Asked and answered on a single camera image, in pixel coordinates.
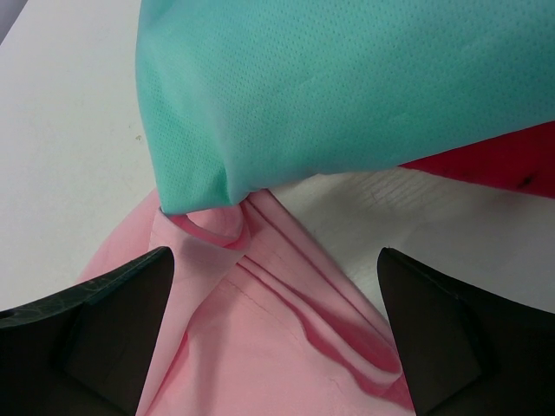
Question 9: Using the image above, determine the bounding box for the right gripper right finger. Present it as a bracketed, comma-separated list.
[377, 248, 554, 415]

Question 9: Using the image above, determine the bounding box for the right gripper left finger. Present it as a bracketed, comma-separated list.
[1, 247, 174, 415]

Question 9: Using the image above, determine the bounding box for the magenta folded t shirt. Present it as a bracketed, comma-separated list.
[402, 121, 554, 198]

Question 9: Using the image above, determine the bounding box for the teal folded t shirt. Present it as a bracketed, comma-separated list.
[135, 1, 554, 215]

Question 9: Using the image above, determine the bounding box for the pink t shirt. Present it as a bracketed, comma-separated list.
[82, 191, 414, 415]

